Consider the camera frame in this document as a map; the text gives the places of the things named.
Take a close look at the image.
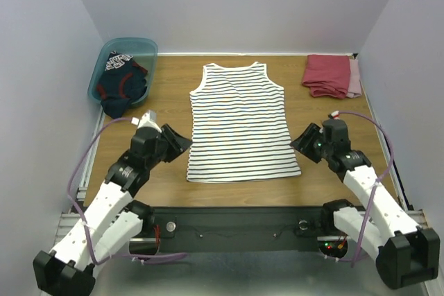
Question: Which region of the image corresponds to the striped white tank top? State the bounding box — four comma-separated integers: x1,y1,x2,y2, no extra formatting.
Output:
186,62,301,183

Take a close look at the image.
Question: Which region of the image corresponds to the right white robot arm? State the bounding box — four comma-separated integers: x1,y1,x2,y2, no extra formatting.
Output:
290,118,441,289

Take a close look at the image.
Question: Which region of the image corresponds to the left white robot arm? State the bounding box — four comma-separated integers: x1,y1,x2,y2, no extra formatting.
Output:
33,121,192,295

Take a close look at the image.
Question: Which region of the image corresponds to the folded pink tank top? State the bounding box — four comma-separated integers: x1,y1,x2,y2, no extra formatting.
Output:
346,59,362,98

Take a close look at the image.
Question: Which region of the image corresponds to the folded red tank top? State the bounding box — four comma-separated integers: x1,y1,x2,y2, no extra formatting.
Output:
302,54,351,99

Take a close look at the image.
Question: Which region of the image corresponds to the navy blue tank top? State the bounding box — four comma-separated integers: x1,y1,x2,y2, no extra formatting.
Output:
96,51,148,119

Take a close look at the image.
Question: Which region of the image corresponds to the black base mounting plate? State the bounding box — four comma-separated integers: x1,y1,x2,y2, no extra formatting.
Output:
129,206,342,254

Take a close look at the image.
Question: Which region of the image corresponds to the teal plastic bin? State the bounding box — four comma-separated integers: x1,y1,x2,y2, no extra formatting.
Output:
87,37,158,108

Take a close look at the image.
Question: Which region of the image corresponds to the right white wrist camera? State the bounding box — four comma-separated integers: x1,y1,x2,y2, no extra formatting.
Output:
327,110,341,121

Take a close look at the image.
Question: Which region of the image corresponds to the aluminium frame rail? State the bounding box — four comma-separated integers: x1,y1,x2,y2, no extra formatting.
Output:
55,112,105,241

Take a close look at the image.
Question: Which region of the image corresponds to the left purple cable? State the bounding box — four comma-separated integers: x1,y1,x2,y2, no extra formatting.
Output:
66,117,188,265

